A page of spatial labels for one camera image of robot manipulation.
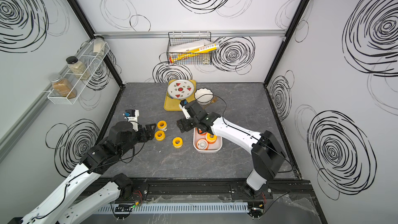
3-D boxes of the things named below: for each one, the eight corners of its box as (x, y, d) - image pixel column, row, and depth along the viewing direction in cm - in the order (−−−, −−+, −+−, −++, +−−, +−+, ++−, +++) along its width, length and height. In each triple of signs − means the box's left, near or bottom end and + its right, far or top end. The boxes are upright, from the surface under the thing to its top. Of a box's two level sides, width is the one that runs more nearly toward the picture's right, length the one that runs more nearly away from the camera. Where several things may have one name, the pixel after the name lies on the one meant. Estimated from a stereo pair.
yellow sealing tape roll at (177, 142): (172, 148, 90) (171, 146, 88) (173, 138, 94) (172, 136, 92) (182, 148, 90) (181, 146, 88) (183, 138, 94) (182, 136, 92)
